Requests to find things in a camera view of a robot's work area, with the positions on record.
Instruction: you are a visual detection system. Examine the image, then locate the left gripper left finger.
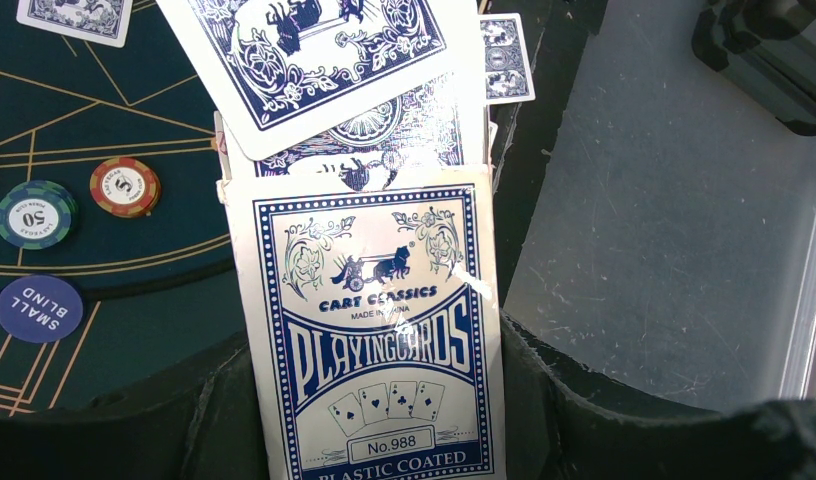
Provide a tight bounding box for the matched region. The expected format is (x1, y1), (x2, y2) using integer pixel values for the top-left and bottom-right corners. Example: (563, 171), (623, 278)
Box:
(0, 332), (269, 479)

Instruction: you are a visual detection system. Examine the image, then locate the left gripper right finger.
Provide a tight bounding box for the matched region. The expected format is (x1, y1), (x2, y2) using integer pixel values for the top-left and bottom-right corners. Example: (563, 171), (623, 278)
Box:
(500, 314), (816, 479)

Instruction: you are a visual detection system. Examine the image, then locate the purple small blind button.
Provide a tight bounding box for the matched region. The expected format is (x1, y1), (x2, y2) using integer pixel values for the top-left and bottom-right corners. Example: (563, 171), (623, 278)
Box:
(0, 275), (84, 344)

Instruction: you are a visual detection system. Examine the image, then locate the blue playing card deck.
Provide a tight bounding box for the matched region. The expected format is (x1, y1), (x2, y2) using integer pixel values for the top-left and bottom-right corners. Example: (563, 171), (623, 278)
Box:
(216, 73), (505, 479)

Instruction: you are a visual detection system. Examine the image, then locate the orange poker chip stack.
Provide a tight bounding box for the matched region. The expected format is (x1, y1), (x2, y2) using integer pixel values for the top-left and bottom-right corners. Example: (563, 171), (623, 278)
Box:
(89, 157), (161, 218)

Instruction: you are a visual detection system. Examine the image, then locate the teal poker chip stack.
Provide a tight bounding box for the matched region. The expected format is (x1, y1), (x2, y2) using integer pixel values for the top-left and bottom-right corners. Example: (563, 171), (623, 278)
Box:
(0, 180), (78, 250)

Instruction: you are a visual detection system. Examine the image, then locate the playing card being pulled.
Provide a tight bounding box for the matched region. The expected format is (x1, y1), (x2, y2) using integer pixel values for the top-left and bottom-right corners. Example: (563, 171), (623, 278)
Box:
(160, 1), (478, 160)

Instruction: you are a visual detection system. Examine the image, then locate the dark green rectangular poker mat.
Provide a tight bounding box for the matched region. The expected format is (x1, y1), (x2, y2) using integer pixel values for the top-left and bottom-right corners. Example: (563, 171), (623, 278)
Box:
(0, 0), (515, 420)

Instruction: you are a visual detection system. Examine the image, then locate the round blue poker mat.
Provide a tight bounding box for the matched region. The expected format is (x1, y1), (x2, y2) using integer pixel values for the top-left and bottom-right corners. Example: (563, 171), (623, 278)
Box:
(0, 1), (233, 299)

